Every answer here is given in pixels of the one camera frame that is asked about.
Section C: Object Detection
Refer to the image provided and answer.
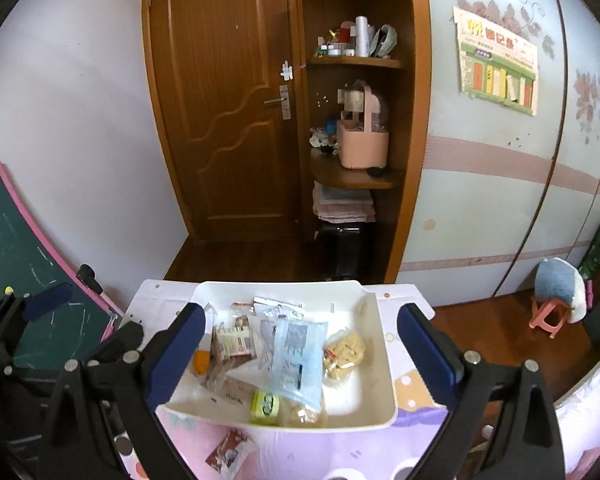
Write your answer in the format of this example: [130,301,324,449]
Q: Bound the yellow green snack packet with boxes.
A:
[249,390,280,426]

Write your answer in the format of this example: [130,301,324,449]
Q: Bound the blue white snack packet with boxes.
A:
[266,318,328,411]

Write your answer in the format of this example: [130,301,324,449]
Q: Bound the clear bag yellow puffs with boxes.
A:
[323,330,366,382]

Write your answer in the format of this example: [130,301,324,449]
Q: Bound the orange red snack packet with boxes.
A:
[192,349,211,377]

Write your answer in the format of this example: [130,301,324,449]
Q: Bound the red striped snack packet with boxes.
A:
[213,325,256,361]

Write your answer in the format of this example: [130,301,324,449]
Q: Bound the white pillow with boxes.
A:
[556,367,600,479]

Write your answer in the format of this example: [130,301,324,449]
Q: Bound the small brown photo packet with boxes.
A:
[206,429,257,480]

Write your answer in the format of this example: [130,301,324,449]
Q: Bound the white printed snack packet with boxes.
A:
[249,315,277,370]

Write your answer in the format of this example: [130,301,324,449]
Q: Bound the pink plastic stool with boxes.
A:
[528,296,570,339]

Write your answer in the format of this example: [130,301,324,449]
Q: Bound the clear bag yellow snack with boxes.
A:
[277,398,328,429]

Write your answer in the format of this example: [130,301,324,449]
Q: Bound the white plastic storage bin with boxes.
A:
[164,281,396,431]

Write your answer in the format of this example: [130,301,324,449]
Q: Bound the blue white cushion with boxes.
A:
[534,257,588,324]

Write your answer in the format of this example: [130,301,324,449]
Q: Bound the folded pink towels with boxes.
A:
[313,182,375,224]

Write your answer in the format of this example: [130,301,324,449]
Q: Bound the pink storage basket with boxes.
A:
[337,80,389,170]

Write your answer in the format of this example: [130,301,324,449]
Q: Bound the brown wooden door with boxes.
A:
[146,0,301,242]

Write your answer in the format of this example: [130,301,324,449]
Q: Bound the wooden corner shelf unit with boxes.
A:
[298,0,431,283]

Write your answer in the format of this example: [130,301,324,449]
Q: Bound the white cylinder bottle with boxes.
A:
[355,15,370,58]

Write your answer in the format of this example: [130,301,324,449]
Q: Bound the green chalkboard pink frame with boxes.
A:
[0,161,120,370]

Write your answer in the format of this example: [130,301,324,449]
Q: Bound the colourful wall poster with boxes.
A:
[453,6,539,116]

